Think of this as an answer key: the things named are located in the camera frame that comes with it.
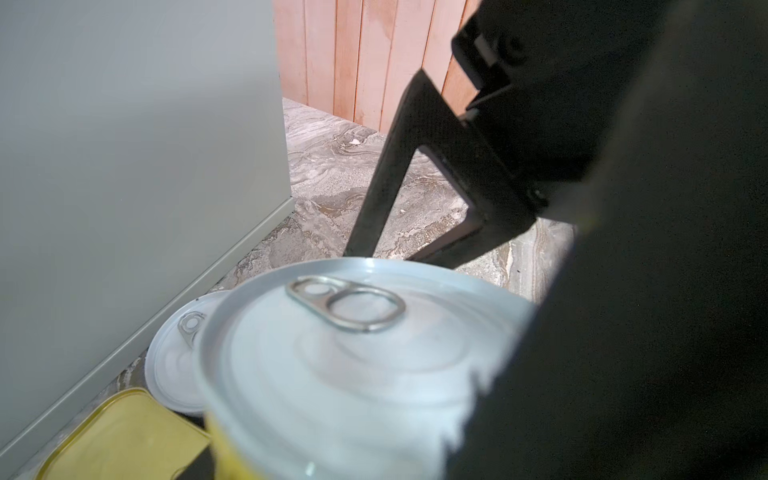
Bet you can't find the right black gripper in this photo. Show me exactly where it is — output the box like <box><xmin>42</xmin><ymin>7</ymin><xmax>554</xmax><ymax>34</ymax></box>
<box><xmin>344</xmin><ymin>1</ymin><xmax>670</xmax><ymax>269</ymax></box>

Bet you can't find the yellow can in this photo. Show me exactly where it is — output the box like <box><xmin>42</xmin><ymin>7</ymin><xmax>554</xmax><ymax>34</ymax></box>
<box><xmin>195</xmin><ymin>258</ymin><xmax>535</xmax><ymax>479</ymax></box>

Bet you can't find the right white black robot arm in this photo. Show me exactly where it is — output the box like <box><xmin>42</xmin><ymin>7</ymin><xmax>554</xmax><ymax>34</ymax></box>
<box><xmin>345</xmin><ymin>1</ymin><xmax>767</xmax><ymax>479</ymax></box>

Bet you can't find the grey metal cabinet box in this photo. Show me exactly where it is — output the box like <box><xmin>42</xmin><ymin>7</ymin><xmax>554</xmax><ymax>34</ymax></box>
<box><xmin>1</xmin><ymin>1</ymin><xmax>293</xmax><ymax>479</ymax></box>

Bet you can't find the teal label can back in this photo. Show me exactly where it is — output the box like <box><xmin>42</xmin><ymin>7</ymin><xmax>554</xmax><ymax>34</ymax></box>
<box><xmin>144</xmin><ymin>290</ymin><xmax>229</xmax><ymax>417</ymax></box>

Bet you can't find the gold flat sardine tin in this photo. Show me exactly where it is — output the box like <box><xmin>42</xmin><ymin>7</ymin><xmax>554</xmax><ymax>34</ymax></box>
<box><xmin>36</xmin><ymin>388</ymin><xmax>210</xmax><ymax>479</ymax></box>

